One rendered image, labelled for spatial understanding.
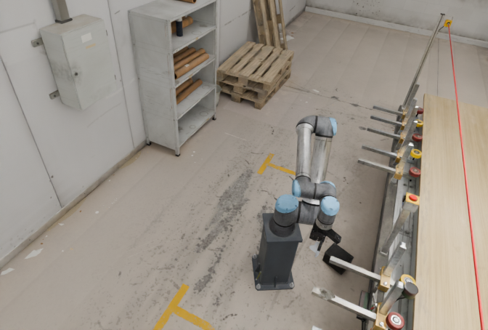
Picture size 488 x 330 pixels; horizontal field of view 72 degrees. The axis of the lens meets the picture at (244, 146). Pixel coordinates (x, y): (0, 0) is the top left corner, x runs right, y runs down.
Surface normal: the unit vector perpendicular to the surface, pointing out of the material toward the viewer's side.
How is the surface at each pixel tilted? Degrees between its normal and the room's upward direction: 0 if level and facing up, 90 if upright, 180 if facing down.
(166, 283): 0
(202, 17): 90
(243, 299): 0
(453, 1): 90
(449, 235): 0
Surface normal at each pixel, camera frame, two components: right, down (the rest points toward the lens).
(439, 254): 0.07, -0.78
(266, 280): 0.08, 0.63
